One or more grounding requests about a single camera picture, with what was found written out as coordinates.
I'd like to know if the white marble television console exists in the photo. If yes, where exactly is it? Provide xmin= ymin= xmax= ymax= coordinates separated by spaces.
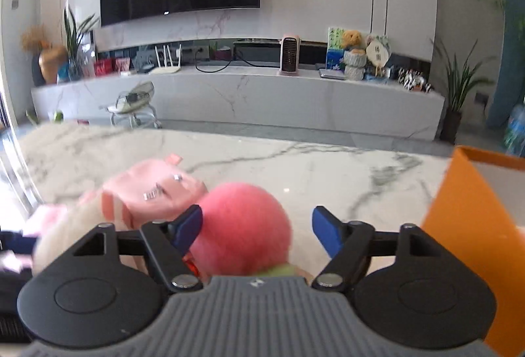
xmin=31 ymin=65 xmax=446 ymax=143

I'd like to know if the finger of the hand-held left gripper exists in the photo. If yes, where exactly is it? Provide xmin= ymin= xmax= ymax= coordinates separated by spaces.
xmin=0 ymin=231 xmax=37 ymax=256

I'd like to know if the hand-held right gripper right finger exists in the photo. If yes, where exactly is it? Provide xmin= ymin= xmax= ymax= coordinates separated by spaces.
xmin=312 ymin=206 xmax=452 ymax=294

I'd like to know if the black power cable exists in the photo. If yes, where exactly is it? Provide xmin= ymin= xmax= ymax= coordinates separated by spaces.
xmin=194 ymin=47 xmax=284 ymax=73

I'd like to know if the round paper hand fan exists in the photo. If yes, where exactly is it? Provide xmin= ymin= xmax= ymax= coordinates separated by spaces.
xmin=366 ymin=34 xmax=389 ymax=77

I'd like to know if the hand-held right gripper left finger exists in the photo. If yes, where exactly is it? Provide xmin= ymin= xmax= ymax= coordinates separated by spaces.
xmin=61 ymin=204 xmax=204 ymax=294

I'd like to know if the blue water jug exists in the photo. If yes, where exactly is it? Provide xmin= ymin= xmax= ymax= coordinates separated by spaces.
xmin=503 ymin=102 xmax=525 ymax=157

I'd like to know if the pink white space heater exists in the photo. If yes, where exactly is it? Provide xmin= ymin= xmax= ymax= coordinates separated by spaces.
xmin=279 ymin=35 xmax=303 ymax=76

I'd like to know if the green blue painted picture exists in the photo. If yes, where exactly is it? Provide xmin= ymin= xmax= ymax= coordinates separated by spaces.
xmin=326 ymin=27 xmax=349 ymax=73

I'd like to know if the small white floor fan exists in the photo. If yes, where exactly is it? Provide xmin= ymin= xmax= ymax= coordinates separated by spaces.
xmin=100 ymin=80 xmax=161 ymax=129

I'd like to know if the long-leaf plant in black pot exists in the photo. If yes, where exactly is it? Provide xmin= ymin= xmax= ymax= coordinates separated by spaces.
xmin=430 ymin=38 xmax=494 ymax=145

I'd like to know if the brown teddy bear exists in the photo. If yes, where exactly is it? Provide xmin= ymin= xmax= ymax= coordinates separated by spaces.
xmin=342 ymin=30 xmax=366 ymax=54

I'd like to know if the white plush toy pink outfit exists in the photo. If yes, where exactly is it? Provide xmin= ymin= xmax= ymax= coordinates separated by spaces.
xmin=22 ymin=153 xmax=208 ymax=273

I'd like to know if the orange cardboard box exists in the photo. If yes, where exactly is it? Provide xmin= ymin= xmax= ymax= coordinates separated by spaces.
xmin=422 ymin=145 xmax=525 ymax=356

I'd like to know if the leafy plant in glass vase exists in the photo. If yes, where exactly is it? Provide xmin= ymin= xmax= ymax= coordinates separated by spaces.
xmin=63 ymin=6 xmax=100 ymax=81

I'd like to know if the orange vase with dried flowers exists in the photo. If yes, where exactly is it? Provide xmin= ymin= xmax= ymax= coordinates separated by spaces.
xmin=21 ymin=25 xmax=69 ymax=86

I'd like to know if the white router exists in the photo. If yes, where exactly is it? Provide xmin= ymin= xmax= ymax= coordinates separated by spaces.
xmin=148 ymin=44 xmax=183 ymax=75

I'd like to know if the pink fluffy peach plush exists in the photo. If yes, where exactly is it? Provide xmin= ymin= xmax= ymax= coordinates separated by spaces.
xmin=184 ymin=182 xmax=312 ymax=284

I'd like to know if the black white brick toy car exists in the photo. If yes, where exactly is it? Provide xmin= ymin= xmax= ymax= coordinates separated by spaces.
xmin=395 ymin=68 xmax=432 ymax=93

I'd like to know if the pink tissue box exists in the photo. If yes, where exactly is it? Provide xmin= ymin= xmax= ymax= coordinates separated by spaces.
xmin=209 ymin=41 xmax=233 ymax=61

